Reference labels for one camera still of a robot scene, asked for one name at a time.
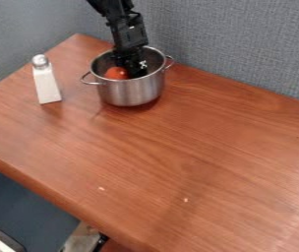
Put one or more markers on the white salt shaker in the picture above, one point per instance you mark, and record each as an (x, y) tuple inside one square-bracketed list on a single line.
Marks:
[(46, 87)]

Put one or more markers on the metal pot with handles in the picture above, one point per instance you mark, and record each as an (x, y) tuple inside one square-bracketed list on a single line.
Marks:
[(135, 91)]

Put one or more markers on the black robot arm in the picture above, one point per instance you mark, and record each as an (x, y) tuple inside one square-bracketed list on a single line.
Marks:
[(104, 6)]

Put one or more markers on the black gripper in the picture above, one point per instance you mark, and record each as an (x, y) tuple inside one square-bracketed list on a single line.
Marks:
[(129, 38)]

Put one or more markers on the metal table leg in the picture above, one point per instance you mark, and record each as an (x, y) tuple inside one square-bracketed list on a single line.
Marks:
[(85, 239)]

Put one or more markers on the red and white toy mushroom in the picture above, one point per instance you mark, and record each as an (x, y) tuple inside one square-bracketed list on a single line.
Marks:
[(116, 73)]

